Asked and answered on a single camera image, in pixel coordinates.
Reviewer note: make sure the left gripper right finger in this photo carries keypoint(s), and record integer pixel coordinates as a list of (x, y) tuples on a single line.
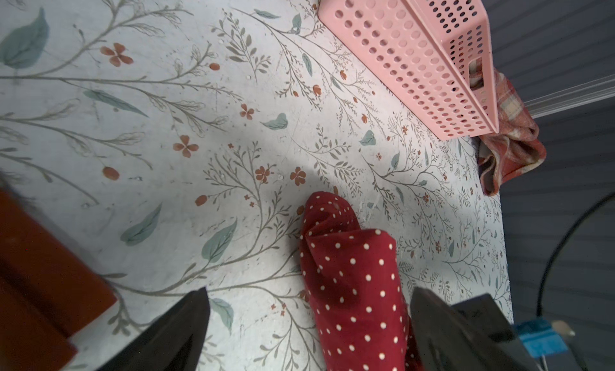
[(470, 335)]

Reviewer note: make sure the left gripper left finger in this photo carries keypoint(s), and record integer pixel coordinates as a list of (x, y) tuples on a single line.
[(173, 342)]

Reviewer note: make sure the red polka dot skirt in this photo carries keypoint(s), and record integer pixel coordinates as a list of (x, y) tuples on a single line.
[(354, 289)]

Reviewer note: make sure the rust brown skirt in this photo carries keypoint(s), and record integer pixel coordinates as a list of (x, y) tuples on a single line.
[(47, 294)]

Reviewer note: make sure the pink plastic basket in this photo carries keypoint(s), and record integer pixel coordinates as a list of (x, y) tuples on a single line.
[(435, 56)]

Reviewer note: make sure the red plaid skirt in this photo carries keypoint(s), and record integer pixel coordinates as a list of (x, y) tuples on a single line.
[(515, 149)]

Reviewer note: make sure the floral table mat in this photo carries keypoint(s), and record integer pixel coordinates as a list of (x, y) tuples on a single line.
[(173, 143)]

